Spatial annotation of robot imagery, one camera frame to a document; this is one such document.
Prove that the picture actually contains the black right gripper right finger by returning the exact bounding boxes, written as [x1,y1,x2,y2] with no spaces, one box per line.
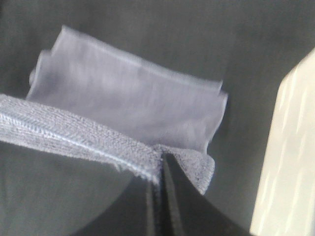
[163,153,249,236]

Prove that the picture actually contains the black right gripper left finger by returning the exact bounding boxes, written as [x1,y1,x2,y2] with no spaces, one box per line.
[74,155,163,236]

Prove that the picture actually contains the grey microfibre towel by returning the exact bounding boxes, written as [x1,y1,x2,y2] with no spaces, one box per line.
[0,26,228,194]

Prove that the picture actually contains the cream white storage basket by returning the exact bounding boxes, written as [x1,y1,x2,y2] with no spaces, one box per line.
[250,52,315,236]

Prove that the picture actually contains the black felt table mat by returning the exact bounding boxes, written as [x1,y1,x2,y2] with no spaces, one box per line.
[0,0,315,236]

